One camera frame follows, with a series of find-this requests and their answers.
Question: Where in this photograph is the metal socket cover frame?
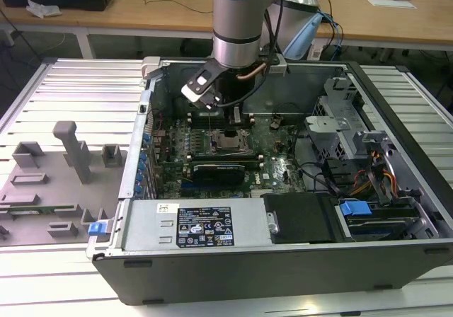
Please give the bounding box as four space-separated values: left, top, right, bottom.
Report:
211 132 249 154

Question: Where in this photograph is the CPU with silver top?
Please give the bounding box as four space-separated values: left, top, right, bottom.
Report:
215 134 242 151

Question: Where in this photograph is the metal CPU socket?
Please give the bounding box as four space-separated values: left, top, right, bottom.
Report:
207 128 251 156

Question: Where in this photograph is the RAM slot with white clips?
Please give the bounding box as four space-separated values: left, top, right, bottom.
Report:
189 155 266 165

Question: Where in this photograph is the pale blue teach pendant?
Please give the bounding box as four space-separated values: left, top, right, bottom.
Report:
282 11 325 60

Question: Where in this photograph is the green motherboard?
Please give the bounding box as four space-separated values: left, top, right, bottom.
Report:
148 113 309 200

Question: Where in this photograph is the black graphics card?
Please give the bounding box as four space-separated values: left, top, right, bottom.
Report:
193 162 246 188

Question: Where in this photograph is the perforated metal drive cage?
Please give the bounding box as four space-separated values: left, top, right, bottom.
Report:
304 77 365 164

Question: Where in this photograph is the wooden desk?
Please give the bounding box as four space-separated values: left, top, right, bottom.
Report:
0 0 453 62

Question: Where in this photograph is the silver power supply unit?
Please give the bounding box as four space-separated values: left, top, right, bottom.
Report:
120 199 270 251

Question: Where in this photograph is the blue disk carrier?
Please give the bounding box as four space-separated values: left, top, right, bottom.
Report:
338 198 372 221

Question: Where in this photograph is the grey metal PC case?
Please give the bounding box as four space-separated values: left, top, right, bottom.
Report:
86 55 453 306

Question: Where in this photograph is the dark hard disk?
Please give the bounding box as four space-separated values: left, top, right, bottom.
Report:
345 213 413 241

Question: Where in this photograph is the blue case latch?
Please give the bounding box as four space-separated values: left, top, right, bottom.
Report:
88 221 106 237

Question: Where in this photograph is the white crumpled cloth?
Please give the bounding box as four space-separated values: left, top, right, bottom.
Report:
25 0 64 19

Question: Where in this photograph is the grey parts rack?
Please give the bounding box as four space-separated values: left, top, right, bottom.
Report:
0 120 129 250

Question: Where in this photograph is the green RAM stick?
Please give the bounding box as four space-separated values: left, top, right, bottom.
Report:
0 206 57 217

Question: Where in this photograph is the copper coloured hose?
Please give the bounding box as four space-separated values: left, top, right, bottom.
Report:
236 63 265 81

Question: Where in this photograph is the black and white wrist camera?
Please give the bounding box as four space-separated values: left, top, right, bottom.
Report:
180 60 228 112

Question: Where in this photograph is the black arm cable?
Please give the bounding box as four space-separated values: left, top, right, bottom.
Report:
263 0 286 62

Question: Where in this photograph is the blue cable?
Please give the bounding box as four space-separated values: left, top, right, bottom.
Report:
317 9 343 51

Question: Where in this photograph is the yellow orange power wire bundle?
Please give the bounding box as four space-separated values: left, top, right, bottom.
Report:
350 152 399 200

